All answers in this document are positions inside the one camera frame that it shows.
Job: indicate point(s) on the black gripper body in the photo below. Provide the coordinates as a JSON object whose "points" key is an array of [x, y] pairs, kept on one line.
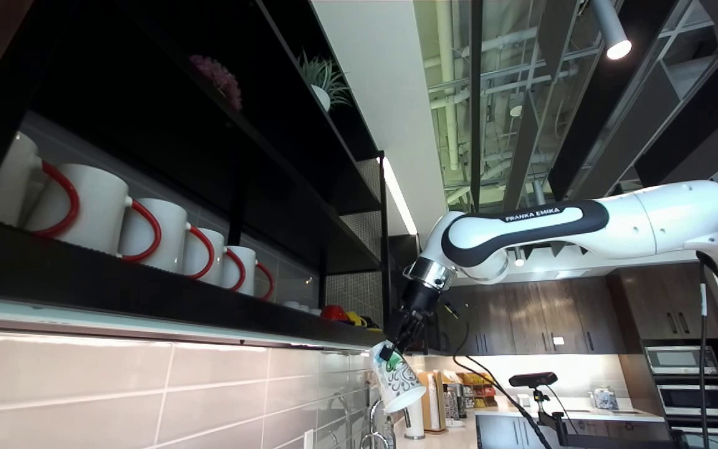
{"points": [[415, 311]]}

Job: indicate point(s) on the patterned paper cup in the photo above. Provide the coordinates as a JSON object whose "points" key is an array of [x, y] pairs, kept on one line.
{"points": [[395, 377]]}

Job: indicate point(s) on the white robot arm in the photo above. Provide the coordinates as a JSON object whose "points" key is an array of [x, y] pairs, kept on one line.
{"points": [[612, 229]]}

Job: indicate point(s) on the potted green plant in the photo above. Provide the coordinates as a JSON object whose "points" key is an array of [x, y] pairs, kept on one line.
{"points": [[326, 81]]}

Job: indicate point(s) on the ceiling spot lamp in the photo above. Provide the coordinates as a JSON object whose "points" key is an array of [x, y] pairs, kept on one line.
{"points": [[614, 35]]}

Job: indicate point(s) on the black camera on stand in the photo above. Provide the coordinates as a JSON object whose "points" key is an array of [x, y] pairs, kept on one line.
{"points": [[540, 385]]}

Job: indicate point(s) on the white mug red handle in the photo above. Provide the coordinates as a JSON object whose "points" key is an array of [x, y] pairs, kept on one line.
{"points": [[80, 205], [241, 271], [202, 254], [154, 232], [264, 279]]}

